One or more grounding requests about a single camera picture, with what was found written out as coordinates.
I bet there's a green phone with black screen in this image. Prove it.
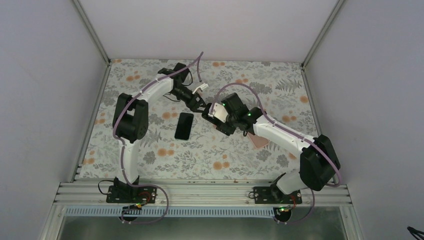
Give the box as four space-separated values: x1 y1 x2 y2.
174 112 194 141

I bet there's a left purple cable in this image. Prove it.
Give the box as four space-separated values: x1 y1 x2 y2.
112 51 205 225

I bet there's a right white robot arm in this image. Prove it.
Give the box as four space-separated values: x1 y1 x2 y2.
202 93 341 204

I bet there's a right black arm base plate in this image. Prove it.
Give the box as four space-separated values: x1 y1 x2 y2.
248 186 303 205

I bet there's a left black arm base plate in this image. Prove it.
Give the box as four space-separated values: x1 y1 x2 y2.
105 185 157 204

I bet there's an aluminium front rail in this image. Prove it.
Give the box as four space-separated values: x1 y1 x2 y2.
53 180 352 207

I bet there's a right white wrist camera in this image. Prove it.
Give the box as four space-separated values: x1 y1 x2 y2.
208 102 229 123

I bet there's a purple cable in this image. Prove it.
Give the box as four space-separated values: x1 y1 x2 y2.
112 51 205 225
209 82 343 225

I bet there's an aluminium frame post right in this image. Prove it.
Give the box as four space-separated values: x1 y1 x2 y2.
301 0 346 70

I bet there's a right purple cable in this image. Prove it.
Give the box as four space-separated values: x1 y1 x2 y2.
209 82 343 225

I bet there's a white slotted cable duct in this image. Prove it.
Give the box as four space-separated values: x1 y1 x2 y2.
63 205 275 218

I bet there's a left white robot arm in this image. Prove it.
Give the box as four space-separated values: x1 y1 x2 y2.
112 63 207 203

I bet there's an aluminium frame post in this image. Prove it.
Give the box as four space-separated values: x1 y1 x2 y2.
301 0 346 70
71 0 111 65

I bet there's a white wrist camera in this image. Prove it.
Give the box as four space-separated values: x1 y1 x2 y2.
192 83 209 94
208 102 229 123

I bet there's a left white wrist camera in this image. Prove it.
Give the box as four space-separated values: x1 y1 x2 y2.
192 83 209 94

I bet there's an aluminium frame post left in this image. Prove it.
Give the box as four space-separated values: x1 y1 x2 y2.
71 0 111 65

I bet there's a floral patterned table mat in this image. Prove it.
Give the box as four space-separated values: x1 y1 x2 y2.
79 58 318 180

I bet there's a pink silicone phone case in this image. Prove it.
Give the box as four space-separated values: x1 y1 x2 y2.
247 132 270 149

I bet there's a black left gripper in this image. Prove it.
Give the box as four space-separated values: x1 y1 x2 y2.
170 85 209 114

